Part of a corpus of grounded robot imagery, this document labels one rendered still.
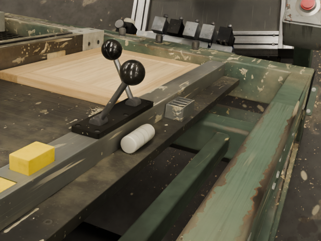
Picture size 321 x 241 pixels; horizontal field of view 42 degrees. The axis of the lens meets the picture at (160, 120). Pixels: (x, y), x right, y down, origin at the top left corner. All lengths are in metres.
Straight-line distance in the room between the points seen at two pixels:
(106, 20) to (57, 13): 0.35
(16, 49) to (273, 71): 0.71
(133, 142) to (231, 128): 0.35
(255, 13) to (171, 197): 1.55
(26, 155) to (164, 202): 0.24
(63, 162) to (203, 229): 0.22
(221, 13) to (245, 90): 0.92
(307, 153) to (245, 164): 1.53
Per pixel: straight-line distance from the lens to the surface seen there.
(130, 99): 0.75
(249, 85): 1.27
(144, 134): 0.69
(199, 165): 0.79
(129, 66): 0.59
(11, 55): 1.08
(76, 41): 1.29
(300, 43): 1.40
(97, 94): 0.89
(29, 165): 0.51
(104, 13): 2.61
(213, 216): 0.45
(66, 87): 0.94
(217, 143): 0.90
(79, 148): 0.59
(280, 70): 1.25
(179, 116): 0.84
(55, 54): 1.21
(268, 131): 0.72
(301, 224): 2.07
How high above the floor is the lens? 2.07
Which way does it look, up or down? 68 degrees down
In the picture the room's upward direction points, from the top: 50 degrees counter-clockwise
